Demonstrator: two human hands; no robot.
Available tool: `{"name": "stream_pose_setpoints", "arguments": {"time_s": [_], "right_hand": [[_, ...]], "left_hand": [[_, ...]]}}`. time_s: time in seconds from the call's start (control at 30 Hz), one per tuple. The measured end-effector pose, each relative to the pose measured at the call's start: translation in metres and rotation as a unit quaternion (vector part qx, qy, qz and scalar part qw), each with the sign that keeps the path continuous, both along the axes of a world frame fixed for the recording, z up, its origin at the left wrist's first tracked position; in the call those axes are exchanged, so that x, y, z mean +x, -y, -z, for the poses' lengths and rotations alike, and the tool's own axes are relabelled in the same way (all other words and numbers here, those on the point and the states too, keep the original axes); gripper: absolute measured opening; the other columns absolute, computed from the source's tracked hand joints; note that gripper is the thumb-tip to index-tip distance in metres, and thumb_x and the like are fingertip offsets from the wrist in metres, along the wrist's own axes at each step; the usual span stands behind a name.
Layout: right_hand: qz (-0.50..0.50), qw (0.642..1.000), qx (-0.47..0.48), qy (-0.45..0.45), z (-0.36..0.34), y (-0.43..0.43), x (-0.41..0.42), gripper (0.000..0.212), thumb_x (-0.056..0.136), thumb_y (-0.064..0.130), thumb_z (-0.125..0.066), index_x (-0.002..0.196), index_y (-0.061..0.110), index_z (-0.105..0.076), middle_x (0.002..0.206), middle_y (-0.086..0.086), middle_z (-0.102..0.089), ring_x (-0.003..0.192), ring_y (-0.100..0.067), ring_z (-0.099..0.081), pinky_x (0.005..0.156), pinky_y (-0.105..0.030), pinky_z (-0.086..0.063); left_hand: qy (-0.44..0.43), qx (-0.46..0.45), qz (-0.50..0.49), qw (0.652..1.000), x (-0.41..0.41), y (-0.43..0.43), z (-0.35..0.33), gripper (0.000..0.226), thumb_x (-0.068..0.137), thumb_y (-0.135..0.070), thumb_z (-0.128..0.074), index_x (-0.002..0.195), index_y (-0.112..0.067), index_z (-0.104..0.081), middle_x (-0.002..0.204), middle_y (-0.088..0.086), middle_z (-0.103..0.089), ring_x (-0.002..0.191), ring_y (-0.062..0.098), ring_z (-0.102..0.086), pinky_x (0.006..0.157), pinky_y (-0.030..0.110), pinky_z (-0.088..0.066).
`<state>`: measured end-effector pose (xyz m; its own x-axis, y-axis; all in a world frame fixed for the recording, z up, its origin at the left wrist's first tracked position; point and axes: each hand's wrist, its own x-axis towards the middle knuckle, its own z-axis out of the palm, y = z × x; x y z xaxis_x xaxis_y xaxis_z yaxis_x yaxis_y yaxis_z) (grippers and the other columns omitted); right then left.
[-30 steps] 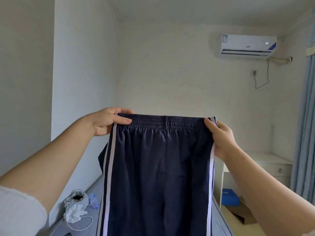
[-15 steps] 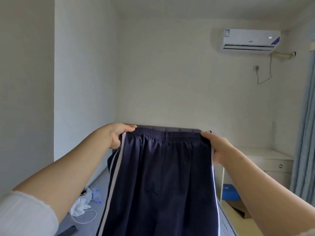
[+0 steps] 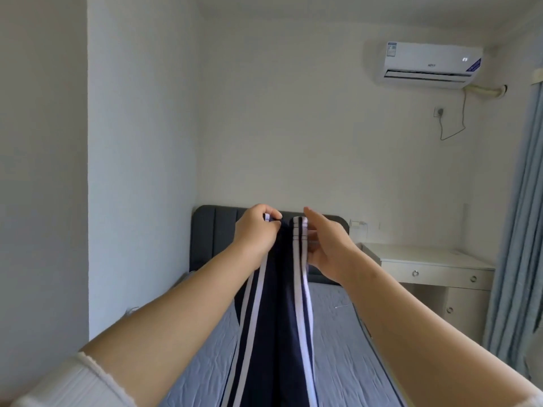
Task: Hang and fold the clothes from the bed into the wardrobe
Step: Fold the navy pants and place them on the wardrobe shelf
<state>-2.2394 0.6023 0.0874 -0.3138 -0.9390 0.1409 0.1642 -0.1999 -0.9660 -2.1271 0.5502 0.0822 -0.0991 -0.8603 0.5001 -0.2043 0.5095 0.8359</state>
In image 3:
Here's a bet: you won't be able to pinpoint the person's left hand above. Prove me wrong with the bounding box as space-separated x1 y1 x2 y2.
232 203 283 260

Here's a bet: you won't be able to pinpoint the person's right hand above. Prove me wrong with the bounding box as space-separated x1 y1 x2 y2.
303 207 362 285

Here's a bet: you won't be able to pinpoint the navy white-striped track pants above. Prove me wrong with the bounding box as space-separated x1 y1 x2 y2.
221 214 319 407

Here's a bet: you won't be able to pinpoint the person's right forearm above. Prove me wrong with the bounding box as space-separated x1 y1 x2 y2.
339 249 541 407

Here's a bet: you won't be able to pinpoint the person's left forearm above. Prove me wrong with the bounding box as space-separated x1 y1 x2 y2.
80 241 272 407

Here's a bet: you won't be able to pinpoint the dark grey padded headboard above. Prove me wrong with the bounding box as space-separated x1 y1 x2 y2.
189 204 351 287

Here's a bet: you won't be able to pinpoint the white desk with drawers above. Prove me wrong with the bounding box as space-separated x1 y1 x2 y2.
359 242 496 346

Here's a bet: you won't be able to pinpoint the blue-grey quilted bed mattress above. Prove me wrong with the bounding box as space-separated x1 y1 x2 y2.
159 271 404 407

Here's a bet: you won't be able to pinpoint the light blue curtain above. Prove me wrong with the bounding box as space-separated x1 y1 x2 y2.
482 70 543 382

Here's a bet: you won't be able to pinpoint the beige air conditioner pipe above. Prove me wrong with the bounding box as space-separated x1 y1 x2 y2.
466 83 509 99

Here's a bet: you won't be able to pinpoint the white knit sleeve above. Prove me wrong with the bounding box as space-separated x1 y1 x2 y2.
12 351 139 407

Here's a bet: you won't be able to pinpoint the air conditioner power cable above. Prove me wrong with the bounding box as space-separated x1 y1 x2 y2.
439 86 467 142

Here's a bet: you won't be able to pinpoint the white wall air conditioner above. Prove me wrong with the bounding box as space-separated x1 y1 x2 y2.
380 41 484 90

